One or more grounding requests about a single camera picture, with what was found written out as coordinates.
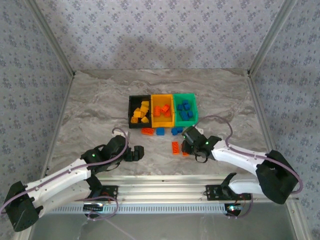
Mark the orange lego brick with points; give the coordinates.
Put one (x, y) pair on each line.
(147, 131)
(165, 108)
(175, 148)
(167, 114)
(157, 111)
(185, 153)

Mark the blue two-by-four lego brick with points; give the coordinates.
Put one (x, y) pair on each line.
(184, 116)

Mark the small yellow lego brick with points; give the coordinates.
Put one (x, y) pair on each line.
(145, 103)

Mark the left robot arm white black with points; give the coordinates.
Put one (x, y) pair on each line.
(57, 178)

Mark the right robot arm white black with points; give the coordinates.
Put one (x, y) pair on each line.
(235, 156)

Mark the green plastic bin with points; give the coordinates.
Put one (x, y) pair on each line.
(193, 100)

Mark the small circuit board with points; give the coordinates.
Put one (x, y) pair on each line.
(233, 208)
(93, 206)

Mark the black plastic bin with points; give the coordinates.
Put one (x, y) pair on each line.
(132, 102)

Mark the yellow plastic bin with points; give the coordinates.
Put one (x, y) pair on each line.
(161, 100)

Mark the grey metal panel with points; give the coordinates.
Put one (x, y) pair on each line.
(187, 227)

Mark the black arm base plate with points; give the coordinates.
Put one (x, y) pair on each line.
(112, 191)
(212, 192)

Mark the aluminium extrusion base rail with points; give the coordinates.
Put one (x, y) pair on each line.
(162, 190)

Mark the aluminium table side rail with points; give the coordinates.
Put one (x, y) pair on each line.
(65, 102)
(257, 100)

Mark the aluminium frame leg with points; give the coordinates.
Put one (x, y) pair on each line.
(298, 222)

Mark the aluminium frame post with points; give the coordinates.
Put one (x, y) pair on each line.
(270, 37)
(53, 37)

